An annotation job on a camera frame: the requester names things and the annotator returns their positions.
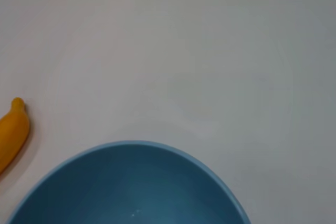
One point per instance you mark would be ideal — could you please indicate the yellow banana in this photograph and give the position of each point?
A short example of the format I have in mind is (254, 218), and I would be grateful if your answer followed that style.
(14, 129)

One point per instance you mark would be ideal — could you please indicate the blue bowl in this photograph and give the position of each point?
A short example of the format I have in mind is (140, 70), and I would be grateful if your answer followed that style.
(131, 187)

